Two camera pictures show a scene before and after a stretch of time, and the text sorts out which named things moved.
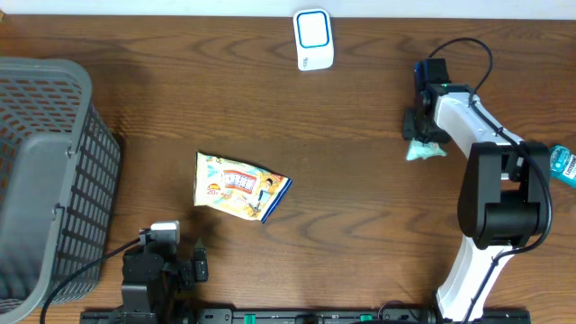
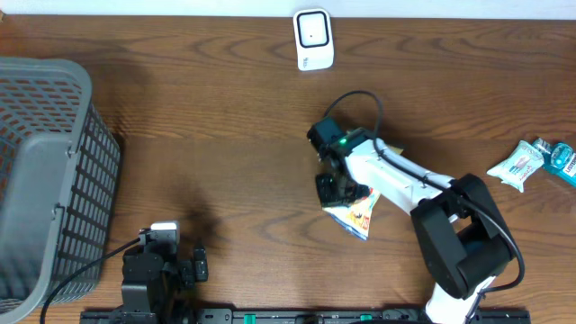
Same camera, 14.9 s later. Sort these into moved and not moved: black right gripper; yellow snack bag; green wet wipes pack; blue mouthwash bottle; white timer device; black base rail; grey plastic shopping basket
Moved: black right gripper; yellow snack bag; green wet wipes pack
Not moved: black base rail; white timer device; grey plastic shopping basket; blue mouthwash bottle
